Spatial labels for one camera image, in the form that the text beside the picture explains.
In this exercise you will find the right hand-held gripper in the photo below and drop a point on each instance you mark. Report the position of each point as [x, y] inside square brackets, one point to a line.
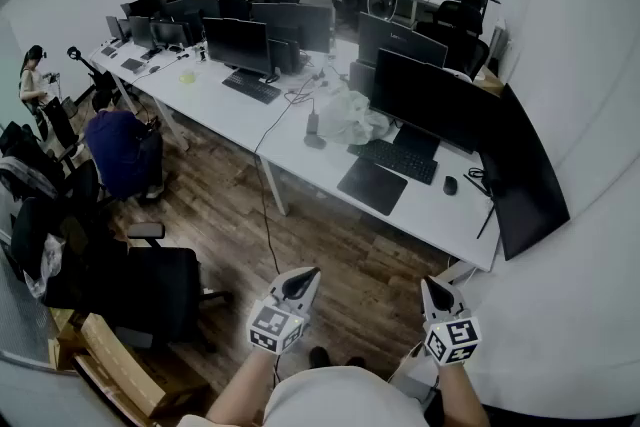
[452, 340]

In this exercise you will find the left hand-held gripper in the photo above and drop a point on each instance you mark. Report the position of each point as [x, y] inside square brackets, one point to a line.
[275, 327]

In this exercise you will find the black mouse pad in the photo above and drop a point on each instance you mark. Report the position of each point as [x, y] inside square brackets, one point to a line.
[372, 186]

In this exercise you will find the person's left forearm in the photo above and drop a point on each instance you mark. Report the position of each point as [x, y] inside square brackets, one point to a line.
[240, 385]

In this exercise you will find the person's right forearm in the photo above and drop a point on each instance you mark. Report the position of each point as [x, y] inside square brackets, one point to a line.
[462, 395]

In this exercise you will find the black computer mouse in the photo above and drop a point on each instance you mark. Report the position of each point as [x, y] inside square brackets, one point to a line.
[450, 185]

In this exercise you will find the person's left black shoe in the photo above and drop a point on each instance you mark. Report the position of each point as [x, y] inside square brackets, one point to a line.
[318, 356]

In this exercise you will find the person's black shoe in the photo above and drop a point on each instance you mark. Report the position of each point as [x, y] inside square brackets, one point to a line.
[318, 356]
[355, 361]

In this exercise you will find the person's right black shoe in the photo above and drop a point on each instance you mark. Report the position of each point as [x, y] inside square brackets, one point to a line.
[355, 361]

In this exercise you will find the person's white shirt torso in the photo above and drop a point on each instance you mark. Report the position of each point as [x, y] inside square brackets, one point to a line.
[340, 400]

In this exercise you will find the curved black monitor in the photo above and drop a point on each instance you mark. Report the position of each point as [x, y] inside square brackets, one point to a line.
[525, 185]

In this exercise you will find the black keyboard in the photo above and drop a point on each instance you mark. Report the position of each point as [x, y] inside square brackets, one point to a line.
[395, 160]
[251, 87]

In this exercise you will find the black power adapter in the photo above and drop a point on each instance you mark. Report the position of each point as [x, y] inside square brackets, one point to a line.
[313, 122]

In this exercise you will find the white plastic bag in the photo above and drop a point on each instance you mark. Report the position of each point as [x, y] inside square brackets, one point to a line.
[350, 117]

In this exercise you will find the large flat black monitor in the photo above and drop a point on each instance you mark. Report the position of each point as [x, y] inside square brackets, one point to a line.
[430, 100]

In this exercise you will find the small black monitor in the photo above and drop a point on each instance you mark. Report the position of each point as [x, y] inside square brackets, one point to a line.
[361, 79]

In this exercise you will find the brown cardboard box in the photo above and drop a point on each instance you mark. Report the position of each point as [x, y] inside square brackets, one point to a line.
[490, 82]

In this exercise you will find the leaning black monitor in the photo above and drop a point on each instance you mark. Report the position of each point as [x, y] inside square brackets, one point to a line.
[283, 56]

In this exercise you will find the yellow green cup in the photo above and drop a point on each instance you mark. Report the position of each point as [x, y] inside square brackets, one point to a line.
[188, 76]

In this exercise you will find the clear plastic bag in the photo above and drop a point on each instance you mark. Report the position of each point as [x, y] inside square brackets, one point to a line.
[47, 265]

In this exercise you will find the black mesh office chair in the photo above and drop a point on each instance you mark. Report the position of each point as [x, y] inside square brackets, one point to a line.
[460, 47]
[460, 17]

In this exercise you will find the black monitor with logo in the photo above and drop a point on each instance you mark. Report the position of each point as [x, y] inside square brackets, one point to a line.
[400, 40]

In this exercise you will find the tilted black chair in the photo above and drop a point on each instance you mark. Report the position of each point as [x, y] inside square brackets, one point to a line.
[97, 75]

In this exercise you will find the black chair with clothes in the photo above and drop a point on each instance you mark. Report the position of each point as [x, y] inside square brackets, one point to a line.
[30, 165]

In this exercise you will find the small grey tablet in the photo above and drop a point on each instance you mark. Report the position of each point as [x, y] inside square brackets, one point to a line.
[108, 51]

